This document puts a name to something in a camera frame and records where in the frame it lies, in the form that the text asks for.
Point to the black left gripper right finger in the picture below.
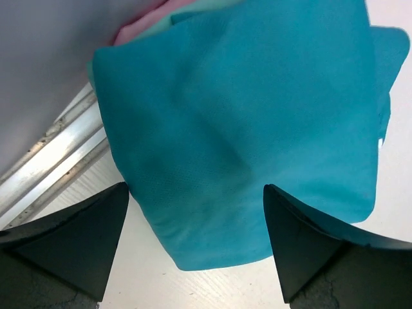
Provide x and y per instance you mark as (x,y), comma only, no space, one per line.
(323,262)

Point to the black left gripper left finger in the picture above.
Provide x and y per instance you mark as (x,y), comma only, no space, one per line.
(63,260)

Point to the teal t-shirt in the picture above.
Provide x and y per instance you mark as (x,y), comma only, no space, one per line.
(314,108)

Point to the pink folded t-shirt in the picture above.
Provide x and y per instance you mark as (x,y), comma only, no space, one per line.
(129,32)

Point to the mint green folded t-shirt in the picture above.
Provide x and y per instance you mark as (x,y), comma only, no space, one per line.
(187,49)

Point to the aluminium rail frame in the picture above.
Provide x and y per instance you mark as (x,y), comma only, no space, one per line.
(72,143)

